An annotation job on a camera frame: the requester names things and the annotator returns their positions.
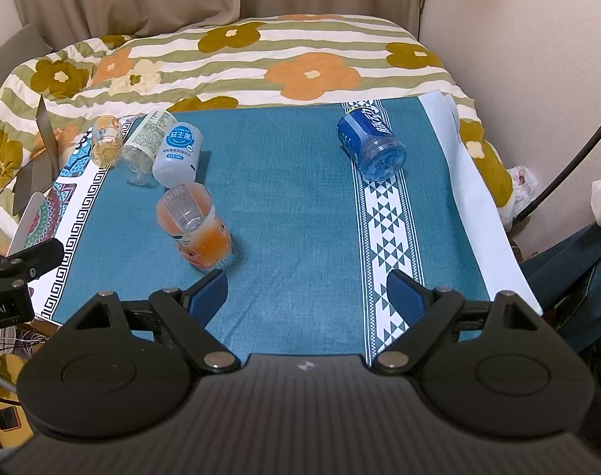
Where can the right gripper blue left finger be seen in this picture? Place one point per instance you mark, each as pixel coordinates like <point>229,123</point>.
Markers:
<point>205,298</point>

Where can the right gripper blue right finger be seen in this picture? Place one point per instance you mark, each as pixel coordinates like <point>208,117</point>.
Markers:
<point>409,298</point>

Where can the orange label plastic cup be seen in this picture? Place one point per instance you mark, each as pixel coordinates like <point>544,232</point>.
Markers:
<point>187,214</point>

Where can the white blue label cup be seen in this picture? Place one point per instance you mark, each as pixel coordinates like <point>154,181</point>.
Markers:
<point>177,159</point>

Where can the green label clear cup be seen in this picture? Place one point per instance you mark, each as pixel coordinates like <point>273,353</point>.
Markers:
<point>142,146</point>

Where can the dark blue plastic cup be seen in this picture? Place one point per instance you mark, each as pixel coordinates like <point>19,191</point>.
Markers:
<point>371,144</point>

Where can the yellow label plastic cup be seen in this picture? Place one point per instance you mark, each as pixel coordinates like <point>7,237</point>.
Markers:
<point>106,141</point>

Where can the mandala patterned white mat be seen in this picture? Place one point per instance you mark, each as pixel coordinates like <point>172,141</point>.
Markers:
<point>62,213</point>

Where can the grey open laptop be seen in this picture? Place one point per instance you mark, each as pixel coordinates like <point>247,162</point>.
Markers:
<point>40,173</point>

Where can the white plastic bag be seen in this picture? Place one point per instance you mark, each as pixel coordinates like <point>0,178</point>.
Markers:
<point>520,191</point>

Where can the floral striped duvet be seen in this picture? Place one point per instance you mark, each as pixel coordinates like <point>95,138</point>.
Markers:
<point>295,59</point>

